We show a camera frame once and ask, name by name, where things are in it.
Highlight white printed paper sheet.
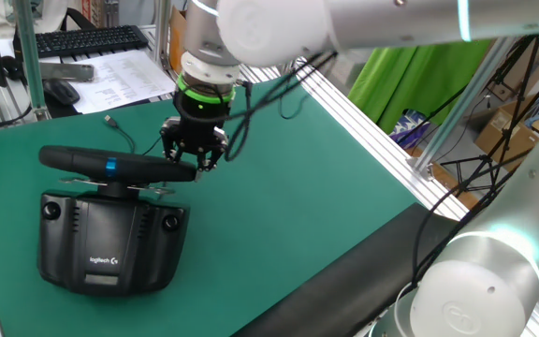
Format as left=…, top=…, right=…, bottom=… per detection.
left=66, top=50, right=180, bottom=115

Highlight green wrist adapter ring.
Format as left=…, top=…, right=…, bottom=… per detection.
left=175, top=74, right=237, bottom=105

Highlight blue white patterned bag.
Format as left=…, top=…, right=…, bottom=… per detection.
left=388, top=109, right=432, bottom=150

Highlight black Logitech wheel base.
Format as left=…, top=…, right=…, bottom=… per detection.
left=36, top=182, right=191, bottom=297

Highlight silver metal plate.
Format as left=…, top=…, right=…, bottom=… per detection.
left=38, top=62, right=95, bottom=83

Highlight black tripod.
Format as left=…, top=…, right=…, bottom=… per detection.
left=440, top=32, right=539, bottom=198

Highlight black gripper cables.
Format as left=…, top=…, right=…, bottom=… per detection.
left=222, top=49, right=341, bottom=163

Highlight black leather steering wheel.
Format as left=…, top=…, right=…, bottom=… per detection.
left=38, top=144, right=199, bottom=196

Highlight black computer keyboard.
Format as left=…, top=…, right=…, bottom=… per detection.
left=12, top=24, right=150, bottom=60

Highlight black USB cable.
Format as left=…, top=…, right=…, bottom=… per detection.
left=103, top=114, right=166, bottom=156

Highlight green table mat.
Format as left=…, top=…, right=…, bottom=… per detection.
left=0, top=79, right=420, bottom=337

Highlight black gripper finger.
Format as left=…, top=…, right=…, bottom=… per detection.
left=194, top=135, right=229, bottom=183
left=160, top=119, right=182, bottom=163

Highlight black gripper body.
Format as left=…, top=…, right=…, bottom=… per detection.
left=161, top=93, right=232, bottom=155

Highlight green cloth curtain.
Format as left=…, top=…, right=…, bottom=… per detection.
left=347, top=39, right=493, bottom=135

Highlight black computer mouse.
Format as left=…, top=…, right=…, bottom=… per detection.
left=42, top=78, right=81, bottom=106

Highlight open cardboard box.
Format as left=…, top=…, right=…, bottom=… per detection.
left=473, top=87, right=539, bottom=163

